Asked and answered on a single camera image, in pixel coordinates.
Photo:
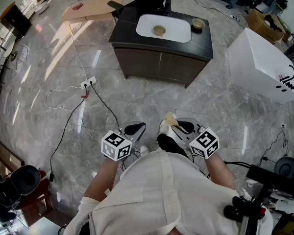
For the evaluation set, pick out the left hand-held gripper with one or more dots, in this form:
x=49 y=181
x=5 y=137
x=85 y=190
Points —
x=116 y=146

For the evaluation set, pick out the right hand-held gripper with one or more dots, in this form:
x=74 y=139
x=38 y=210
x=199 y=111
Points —
x=205 y=143

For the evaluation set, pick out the beige scrubbing sponge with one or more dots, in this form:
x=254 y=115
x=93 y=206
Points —
x=170 y=119

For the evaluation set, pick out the person's left forearm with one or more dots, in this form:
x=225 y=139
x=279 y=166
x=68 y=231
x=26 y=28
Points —
x=100 y=177

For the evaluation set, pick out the person's right forearm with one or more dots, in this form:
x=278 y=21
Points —
x=219 y=170

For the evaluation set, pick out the person's white shoe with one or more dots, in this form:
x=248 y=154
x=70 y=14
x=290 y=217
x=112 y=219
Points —
x=145 y=149
x=164 y=128

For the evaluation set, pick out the person's black trouser leg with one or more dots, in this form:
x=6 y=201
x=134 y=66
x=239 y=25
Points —
x=170 y=143

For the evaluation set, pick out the red tape piece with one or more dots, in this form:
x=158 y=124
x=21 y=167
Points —
x=85 y=94

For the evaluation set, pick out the white power strip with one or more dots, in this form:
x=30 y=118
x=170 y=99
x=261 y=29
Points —
x=232 y=16
x=88 y=82

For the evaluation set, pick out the person's white shirt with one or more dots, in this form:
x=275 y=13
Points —
x=161 y=192

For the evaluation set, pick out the dark sink cabinet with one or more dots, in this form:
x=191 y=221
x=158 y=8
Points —
x=161 y=62

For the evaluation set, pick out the black equipment stand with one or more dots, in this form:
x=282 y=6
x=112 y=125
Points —
x=264 y=175

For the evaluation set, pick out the black waist-mounted device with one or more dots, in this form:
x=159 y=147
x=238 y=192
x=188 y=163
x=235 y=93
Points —
x=240 y=209

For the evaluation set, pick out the white sink basin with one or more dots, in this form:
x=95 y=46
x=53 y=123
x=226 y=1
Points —
x=176 y=30

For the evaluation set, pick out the white box appliance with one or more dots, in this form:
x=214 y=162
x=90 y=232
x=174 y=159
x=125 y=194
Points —
x=254 y=57

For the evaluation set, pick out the red stool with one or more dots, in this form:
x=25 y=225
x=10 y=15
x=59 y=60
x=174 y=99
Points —
x=42 y=180

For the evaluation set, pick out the dark grey domed case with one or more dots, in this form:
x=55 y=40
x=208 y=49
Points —
x=289 y=168

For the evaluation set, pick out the black backpack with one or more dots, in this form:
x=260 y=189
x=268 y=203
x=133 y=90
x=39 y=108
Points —
x=24 y=177

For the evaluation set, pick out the black faucet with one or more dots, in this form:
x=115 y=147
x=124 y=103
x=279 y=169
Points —
x=167 y=5

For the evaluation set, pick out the light wooden table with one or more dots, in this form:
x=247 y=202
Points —
x=95 y=8

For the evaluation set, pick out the cardboard box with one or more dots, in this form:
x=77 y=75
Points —
x=257 y=23

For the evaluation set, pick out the brown wooden bench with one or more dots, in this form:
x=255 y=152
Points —
x=5 y=153

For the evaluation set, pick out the black cloth bundle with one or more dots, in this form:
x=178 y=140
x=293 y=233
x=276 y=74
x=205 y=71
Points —
x=272 y=22

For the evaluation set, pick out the dark wooden cabinet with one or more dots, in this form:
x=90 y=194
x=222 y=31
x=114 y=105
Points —
x=14 y=21

